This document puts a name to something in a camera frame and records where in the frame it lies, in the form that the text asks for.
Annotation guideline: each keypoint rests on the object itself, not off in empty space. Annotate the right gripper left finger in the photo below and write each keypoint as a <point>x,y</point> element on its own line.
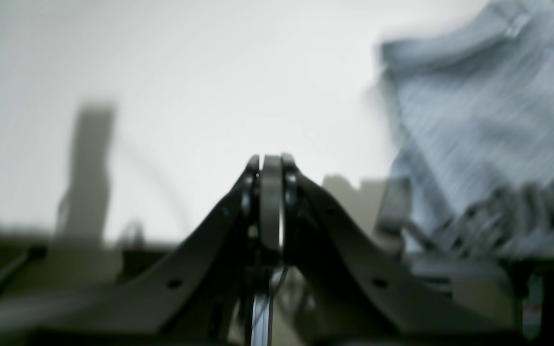
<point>186,298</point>

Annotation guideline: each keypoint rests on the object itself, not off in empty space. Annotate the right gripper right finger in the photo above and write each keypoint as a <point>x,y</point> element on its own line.
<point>368,299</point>

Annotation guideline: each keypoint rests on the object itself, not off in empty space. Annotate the grey T-shirt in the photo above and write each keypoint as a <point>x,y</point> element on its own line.
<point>473,111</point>

